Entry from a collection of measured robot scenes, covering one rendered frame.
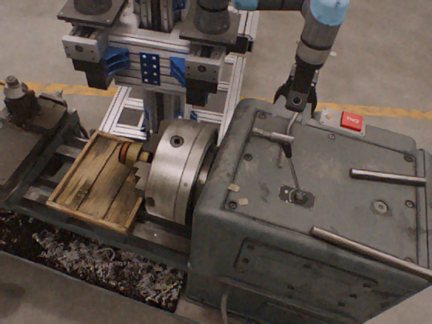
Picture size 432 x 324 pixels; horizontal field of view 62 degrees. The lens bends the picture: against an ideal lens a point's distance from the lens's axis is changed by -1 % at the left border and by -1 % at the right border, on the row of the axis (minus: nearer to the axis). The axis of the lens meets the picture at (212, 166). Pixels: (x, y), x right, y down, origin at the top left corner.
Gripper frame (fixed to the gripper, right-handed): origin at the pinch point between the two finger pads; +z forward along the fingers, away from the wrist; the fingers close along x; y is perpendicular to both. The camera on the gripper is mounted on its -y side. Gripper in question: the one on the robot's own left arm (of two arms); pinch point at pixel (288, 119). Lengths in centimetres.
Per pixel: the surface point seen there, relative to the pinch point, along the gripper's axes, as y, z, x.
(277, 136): -5.2, 2.1, 1.6
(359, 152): -0.2, 4.1, -21.4
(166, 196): -26.2, 14.8, 25.6
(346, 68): 216, 130, -46
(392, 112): 175, 130, -87
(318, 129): 3.7, 4.1, -9.2
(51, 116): -3, 28, 80
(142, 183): -22.8, 18.0, 34.5
